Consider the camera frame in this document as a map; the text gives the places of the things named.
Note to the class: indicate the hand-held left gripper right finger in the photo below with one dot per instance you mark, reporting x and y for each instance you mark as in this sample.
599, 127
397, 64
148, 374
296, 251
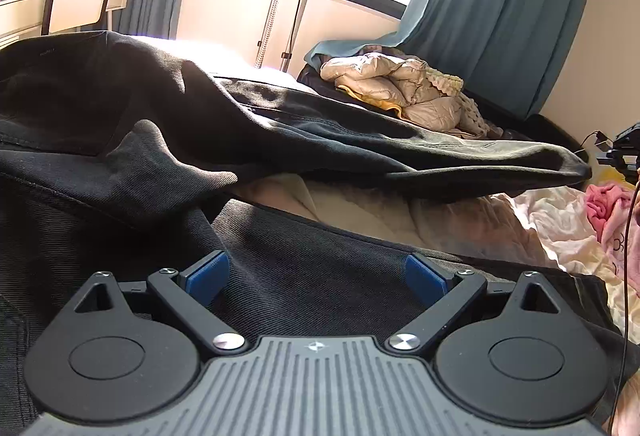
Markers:
425, 278

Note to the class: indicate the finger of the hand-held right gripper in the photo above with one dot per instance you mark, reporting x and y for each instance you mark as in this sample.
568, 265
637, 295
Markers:
617, 159

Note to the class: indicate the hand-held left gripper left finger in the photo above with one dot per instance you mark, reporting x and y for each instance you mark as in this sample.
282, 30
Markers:
207, 277

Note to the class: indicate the black denim pants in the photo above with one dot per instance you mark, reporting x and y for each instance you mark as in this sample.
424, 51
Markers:
125, 80

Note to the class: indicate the pink blanket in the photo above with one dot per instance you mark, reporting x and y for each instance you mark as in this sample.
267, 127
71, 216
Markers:
612, 216

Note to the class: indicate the bed with pale sheet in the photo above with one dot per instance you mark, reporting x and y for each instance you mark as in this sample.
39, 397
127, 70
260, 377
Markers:
375, 216

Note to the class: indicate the cream knitted blanket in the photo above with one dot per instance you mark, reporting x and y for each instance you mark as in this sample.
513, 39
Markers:
467, 105

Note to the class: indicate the yellow cloth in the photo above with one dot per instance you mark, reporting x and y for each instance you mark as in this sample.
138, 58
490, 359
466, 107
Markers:
380, 103

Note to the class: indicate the beige puffer jacket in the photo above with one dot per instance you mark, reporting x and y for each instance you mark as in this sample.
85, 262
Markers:
380, 75

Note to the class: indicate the metal tripod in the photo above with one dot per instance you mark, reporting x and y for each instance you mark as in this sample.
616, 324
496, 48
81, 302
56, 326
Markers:
300, 15

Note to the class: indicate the white vanity desk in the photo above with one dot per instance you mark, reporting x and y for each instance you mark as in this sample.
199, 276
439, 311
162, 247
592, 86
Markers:
22, 18

